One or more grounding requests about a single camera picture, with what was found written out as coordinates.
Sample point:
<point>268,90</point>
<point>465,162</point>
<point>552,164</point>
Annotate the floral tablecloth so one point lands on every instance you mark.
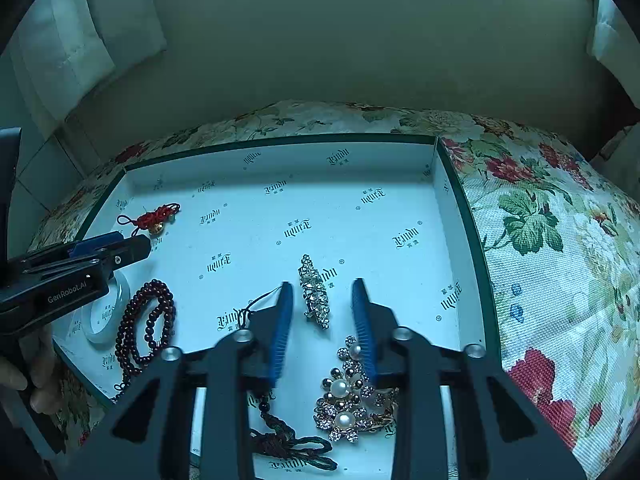
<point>550,260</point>

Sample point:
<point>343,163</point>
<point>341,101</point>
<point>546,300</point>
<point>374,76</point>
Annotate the rhinestone hair clip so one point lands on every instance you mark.
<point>312,290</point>

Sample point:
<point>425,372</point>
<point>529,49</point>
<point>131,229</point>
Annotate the red knot charm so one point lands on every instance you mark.
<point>150,218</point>

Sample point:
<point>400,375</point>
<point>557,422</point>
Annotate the white curtain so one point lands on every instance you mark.
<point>617,30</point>
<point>90,35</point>

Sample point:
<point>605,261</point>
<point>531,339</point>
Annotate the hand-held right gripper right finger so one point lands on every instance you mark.
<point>365,335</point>

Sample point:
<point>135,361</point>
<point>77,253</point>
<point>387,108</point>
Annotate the white jade bangle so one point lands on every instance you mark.
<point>102,337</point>

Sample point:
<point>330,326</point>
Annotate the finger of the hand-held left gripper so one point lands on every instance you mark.
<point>130,252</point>
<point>95,244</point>

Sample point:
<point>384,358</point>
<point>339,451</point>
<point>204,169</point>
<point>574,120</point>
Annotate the person's left hand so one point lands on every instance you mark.
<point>45,375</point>

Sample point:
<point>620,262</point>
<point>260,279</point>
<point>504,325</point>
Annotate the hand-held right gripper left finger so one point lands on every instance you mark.
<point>280,335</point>

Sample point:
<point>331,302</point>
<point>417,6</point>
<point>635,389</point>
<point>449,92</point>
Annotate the white printed box tray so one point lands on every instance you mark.
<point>350,220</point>

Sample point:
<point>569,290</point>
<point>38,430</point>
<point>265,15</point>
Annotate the pearl rhinestone brooch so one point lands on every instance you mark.
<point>342,390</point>

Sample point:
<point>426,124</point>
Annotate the dark tassel pendant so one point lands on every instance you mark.
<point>280,445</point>

